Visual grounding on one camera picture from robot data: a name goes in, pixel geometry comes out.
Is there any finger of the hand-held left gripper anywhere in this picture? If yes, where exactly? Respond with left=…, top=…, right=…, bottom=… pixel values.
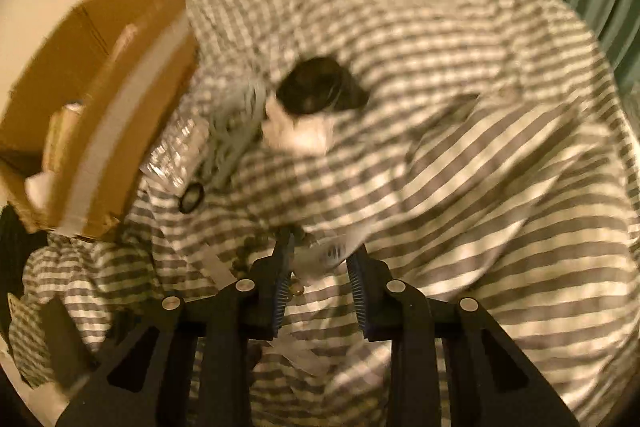
left=39, top=296, right=98, bottom=395

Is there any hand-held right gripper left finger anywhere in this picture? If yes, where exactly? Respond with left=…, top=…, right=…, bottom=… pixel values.
left=55, top=227, right=296, bottom=427

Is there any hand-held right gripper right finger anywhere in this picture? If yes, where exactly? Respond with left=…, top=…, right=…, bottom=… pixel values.
left=346, top=247, right=581, bottom=427

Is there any white paper tag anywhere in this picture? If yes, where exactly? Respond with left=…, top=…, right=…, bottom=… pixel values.
left=292, top=234, right=351, bottom=285

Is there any brown cardboard box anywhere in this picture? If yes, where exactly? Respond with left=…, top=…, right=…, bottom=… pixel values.
left=0, top=0, right=201, bottom=240

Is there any white paper strip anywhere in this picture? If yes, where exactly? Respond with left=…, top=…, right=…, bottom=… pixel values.
left=192, top=242, right=326, bottom=378

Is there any black cloth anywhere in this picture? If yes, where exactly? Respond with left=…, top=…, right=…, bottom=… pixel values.
left=0, top=202, right=46, bottom=303

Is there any crumpled white tissue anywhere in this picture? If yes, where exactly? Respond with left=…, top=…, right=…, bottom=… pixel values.
left=264, top=99, right=335, bottom=155

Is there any grey white checkered blanket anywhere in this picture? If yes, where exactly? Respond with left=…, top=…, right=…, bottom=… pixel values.
left=10, top=0, right=640, bottom=427

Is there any silver blister pack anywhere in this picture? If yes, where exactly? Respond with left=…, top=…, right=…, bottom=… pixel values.
left=140, top=117, right=208, bottom=195

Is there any brown bead bracelet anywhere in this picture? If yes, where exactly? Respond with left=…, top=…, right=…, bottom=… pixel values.
left=231, top=227, right=316, bottom=298

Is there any black ring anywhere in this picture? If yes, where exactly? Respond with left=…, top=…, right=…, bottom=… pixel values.
left=179, top=182, right=205, bottom=214

